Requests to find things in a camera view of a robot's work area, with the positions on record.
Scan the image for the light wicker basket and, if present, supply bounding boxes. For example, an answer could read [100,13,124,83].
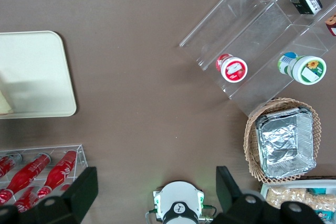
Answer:
[244,97,323,184]

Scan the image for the red cookie box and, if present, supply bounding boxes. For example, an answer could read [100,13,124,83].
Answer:
[325,13,336,37]

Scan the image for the red cola bottle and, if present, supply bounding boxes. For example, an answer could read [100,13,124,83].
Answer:
[36,150,78,200]
[0,154,23,180]
[13,183,71,213]
[0,153,51,205]

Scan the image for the green lid yogurt cup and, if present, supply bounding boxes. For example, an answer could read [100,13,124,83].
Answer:
[277,52,328,86]

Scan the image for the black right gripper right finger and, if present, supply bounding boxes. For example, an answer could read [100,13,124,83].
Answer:
[215,166,244,215]

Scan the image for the red lid yogurt cup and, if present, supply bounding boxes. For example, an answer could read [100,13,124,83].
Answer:
[215,53,249,84]

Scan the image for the clear rice cracker bag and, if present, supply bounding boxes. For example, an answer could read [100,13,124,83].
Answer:
[266,186,336,210]

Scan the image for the clear acrylic stepped shelf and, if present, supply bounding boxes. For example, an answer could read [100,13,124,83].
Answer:
[179,0,336,118]

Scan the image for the white rectangular snack tray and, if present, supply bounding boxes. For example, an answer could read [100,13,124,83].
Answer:
[259,179,336,224]

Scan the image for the clear acrylic bottle rack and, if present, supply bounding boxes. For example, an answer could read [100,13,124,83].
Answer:
[0,144,89,209]

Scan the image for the small teal snack packet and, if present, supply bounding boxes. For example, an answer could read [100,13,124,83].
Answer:
[314,209,332,221]

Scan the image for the stacked aluminium foil containers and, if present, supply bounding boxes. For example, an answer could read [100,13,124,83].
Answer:
[255,106,318,179]

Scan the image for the beige plastic tray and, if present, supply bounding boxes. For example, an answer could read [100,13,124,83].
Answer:
[0,30,77,120]

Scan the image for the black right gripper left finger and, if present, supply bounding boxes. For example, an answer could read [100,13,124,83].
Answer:
[61,166,99,223]

